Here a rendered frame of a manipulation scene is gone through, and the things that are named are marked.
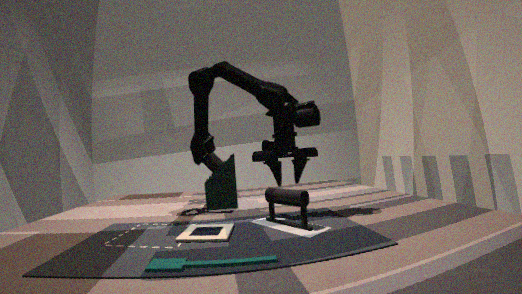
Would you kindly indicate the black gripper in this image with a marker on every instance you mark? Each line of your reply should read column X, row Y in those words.
column 284, row 142

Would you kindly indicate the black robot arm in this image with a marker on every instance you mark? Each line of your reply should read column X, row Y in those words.
column 272, row 95

